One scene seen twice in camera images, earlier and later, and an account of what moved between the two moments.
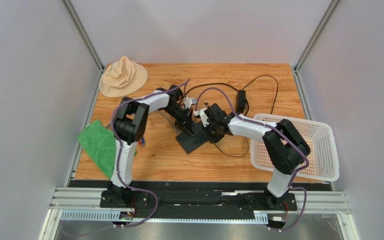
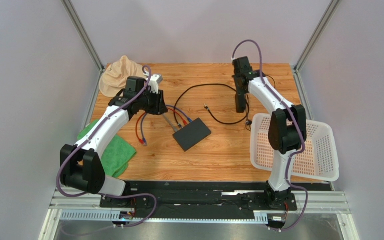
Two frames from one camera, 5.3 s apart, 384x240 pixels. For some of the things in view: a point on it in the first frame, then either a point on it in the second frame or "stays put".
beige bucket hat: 122,77 stays put
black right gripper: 211,128 → 240,101
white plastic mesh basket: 322,163 stays put
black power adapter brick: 240,101 stays put
